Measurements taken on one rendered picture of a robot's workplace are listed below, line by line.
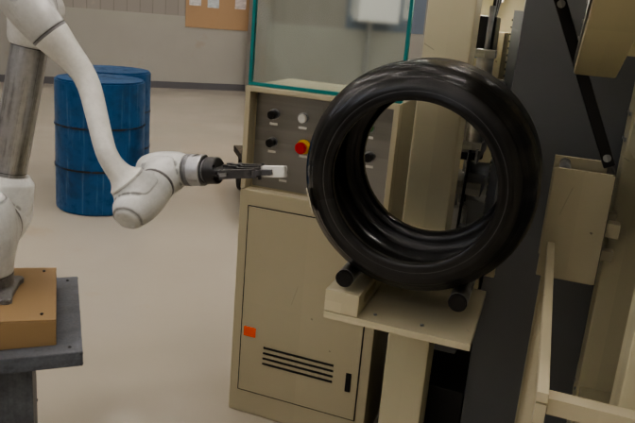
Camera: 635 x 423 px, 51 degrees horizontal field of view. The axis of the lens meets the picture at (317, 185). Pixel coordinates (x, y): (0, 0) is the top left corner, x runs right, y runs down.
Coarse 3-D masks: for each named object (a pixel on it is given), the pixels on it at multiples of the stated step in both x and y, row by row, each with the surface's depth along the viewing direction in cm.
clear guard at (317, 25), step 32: (256, 0) 224; (288, 0) 220; (320, 0) 217; (352, 0) 213; (384, 0) 210; (256, 32) 227; (288, 32) 223; (320, 32) 219; (352, 32) 215; (384, 32) 212; (256, 64) 229; (288, 64) 225; (320, 64) 221; (352, 64) 218; (384, 64) 214
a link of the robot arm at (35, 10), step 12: (0, 0) 165; (12, 0) 164; (24, 0) 164; (36, 0) 166; (48, 0) 169; (12, 12) 165; (24, 12) 165; (36, 12) 165; (48, 12) 167; (12, 24) 169; (24, 24) 166; (36, 24) 166; (48, 24) 167; (36, 36) 167
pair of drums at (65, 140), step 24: (96, 72) 515; (120, 72) 527; (144, 72) 541; (72, 96) 452; (120, 96) 458; (144, 96) 483; (72, 120) 456; (120, 120) 463; (144, 120) 489; (72, 144) 460; (120, 144) 467; (144, 144) 497; (72, 168) 465; (96, 168) 464; (72, 192) 469; (96, 192) 468
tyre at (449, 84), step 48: (336, 96) 158; (384, 96) 149; (432, 96) 146; (480, 96) 144; (336, 144) 155; (528, 144) 144; (336, 192) 181; (528, 192) 145; (336, 240) 161; (384, 240) 183; (432, 240) 180; (480, 240) 149; (432, 288) 158
